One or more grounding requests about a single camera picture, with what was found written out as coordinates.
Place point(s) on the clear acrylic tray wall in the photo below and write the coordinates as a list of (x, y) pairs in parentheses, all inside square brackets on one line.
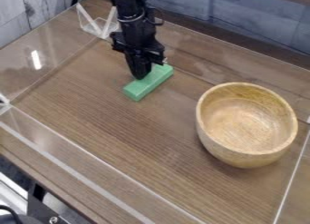
[(91, 185)]

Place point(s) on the green rectangular block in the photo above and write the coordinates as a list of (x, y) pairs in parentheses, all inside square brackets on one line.
[(139, 88)]

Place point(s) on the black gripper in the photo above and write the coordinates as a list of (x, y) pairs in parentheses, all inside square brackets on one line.
[(136, 42)]

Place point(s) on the clear acrylic corner bracket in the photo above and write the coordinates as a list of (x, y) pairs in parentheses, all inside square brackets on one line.
[(100, 27)]

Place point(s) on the wooden bowl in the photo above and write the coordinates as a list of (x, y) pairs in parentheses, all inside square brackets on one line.
[(246, 124)]

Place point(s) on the black table frame leg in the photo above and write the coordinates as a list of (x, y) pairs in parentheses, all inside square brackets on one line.
[(47, 208)]

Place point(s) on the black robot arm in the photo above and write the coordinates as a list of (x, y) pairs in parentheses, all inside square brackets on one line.
[(132, 11)]

